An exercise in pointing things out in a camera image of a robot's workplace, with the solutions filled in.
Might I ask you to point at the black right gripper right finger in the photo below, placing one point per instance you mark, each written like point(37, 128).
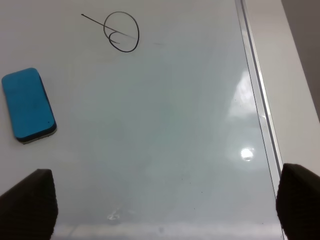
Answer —
point(298, 202)

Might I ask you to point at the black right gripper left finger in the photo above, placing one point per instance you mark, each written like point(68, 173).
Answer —
point(29, 210)

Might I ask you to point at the blue whiteboard eraser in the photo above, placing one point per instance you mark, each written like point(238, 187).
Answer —
point(28, 106)

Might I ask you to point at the white whiteboard with aluminium frame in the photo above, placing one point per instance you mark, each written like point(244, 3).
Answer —
point(161, 128)

